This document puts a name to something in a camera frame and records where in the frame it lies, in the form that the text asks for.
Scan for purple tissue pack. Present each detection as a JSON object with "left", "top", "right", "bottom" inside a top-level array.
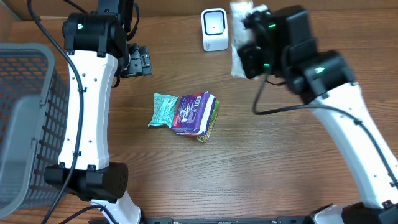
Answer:
[{"left": 172, "top": 91, "right": 216, "bottom": 136}]

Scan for white barcode scanner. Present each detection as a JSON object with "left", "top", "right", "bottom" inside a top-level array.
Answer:
[{"left": 201, "top": 8, "right": 229, "bottom": 52}]

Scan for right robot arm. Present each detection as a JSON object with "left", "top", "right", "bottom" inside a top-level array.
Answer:
[{"left": 231, "top": 4, "right": 397, "bottom": 223}]

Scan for grey plastic shopping basket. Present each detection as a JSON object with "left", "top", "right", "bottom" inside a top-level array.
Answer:
[{"left": 1, "top": 43, "right": 68, "bottom": 218}]

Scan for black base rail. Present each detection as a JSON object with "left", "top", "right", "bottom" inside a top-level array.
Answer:
[{"left": 88, "top": 216, "right": 312, "bottom": 224}]

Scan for green snack packet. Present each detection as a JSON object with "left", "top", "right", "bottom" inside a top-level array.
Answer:
[{"left": 196, "top": 100, "right": 219, "bottom": 142}]

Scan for white tube gold cap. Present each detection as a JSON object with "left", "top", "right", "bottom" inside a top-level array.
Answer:
[{"left": 230, "top": 0, "right": 253, "bottom": 78}]

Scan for teal wet wipes pack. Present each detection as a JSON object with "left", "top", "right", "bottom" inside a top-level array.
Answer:
[{"left": 148, "top": 93, "right": 178, "bottom": 128}]

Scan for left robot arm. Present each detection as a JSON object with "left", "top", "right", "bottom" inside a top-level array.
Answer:
[{"left": 44, "top": 1, "right": 150, "bottom": 224}]

